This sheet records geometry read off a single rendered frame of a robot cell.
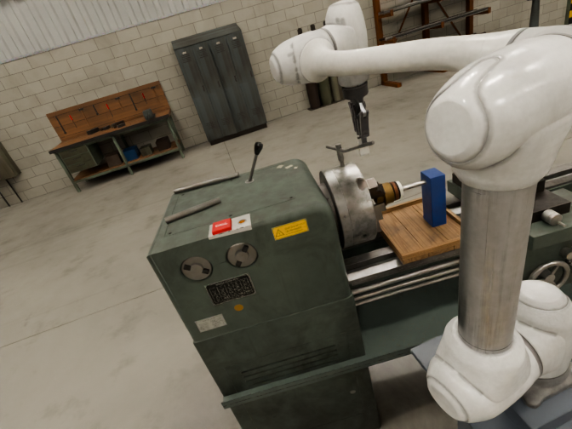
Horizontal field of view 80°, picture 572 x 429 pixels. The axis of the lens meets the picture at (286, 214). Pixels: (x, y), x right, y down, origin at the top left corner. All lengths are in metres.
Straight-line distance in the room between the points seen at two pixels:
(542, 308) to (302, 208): 0.63
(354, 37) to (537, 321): 0.80
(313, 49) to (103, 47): 6.97
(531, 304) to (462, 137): 0.56
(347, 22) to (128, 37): 6.82
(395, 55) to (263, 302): 0.84
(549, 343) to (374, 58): 0.72
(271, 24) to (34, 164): 5.51
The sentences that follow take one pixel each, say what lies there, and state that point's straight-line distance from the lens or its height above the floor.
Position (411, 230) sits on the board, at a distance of 1.50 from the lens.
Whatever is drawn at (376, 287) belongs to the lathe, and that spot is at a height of 0.78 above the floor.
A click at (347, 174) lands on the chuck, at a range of 1.24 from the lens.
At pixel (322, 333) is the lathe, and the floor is 0.73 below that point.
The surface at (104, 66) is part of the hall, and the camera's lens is 7.74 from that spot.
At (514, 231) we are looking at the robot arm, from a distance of 0.63.
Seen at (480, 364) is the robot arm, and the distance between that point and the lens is 0.83.
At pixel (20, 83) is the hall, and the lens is 8.18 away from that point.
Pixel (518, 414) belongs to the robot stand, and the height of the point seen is 0.80.
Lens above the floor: 1.74
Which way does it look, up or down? 28 degrees down
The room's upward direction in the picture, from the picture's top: 16 degrees counter-clockwise
